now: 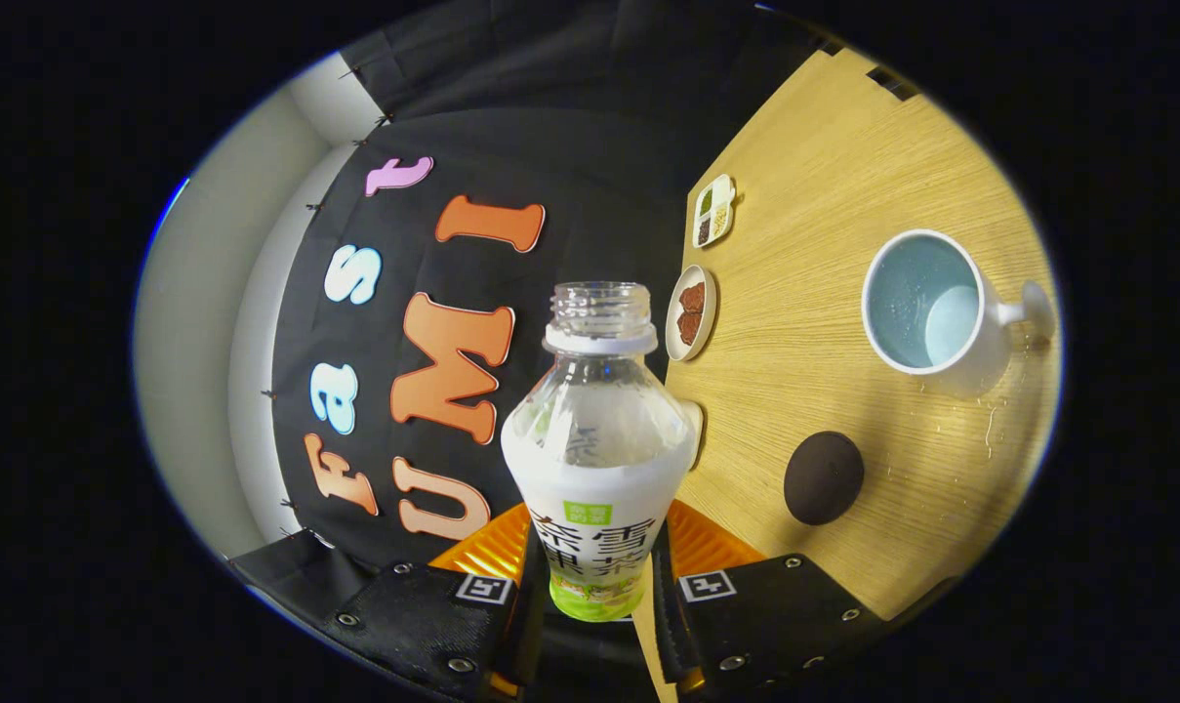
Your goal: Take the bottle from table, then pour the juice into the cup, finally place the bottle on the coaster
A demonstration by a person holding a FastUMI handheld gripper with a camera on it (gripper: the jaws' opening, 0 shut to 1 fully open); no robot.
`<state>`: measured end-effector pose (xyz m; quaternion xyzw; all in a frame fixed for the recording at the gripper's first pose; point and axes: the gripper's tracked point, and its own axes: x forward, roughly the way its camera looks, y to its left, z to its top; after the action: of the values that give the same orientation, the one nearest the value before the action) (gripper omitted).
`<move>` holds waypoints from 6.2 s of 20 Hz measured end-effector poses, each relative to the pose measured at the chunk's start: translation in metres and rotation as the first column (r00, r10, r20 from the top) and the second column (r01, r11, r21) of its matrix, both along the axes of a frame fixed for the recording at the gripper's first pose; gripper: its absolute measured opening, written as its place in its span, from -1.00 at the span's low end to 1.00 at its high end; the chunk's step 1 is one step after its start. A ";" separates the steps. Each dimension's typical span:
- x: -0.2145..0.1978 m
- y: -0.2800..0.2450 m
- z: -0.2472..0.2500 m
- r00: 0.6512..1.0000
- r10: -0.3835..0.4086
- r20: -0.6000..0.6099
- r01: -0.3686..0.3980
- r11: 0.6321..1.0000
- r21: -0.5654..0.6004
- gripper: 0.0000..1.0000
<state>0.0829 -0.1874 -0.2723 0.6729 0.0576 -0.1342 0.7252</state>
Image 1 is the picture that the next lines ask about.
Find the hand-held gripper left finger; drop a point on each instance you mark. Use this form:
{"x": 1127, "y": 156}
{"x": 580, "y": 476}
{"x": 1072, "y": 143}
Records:
{"x": 424, "y": 615}

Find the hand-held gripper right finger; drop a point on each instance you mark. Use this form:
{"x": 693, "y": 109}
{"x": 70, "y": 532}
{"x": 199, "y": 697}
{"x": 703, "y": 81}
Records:
{"x": 775, "y": 615}

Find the dark round coaster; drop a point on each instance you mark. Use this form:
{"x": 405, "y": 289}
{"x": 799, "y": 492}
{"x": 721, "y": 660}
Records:
{"x": 824, "y": 478}

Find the clear juice bottle white label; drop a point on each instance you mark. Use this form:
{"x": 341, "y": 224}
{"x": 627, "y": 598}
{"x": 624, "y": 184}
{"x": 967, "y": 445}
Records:
{"x": 599, "y": 459}

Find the white cup blue inside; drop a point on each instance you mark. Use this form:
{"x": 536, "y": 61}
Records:
{"x": 980, "y": 351}

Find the white toaster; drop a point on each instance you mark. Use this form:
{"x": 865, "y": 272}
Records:
{"x": 697, "y": 430}

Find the white plate with red meat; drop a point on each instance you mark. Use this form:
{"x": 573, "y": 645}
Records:
{"x": 691, "y": 312}

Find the divided white dish with seeds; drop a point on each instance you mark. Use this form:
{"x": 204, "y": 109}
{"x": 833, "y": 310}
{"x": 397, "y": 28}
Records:
{"x": 714, "y": 210}

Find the black backdrop cloth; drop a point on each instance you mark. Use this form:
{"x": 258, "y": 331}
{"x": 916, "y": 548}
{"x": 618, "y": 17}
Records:
{"x": 590, "y": 176}

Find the wooden table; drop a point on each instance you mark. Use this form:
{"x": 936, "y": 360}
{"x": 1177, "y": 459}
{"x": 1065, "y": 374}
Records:
{"x": 824, "y": 146}

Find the black table edge bracket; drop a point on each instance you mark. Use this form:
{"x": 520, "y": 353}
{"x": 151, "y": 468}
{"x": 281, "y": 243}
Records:
{"x": 892, "y": 83}

